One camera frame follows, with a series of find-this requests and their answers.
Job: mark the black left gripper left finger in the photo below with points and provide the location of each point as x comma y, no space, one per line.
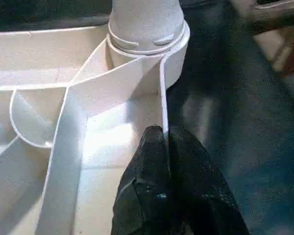
144,186

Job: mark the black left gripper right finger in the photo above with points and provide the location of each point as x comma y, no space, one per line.
198,193

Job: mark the white plastic table top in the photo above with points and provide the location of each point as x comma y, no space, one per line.
39,61

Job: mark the white plastic table leg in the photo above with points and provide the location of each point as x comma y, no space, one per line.
147,22

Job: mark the black work mat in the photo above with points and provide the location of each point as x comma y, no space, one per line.
235,122

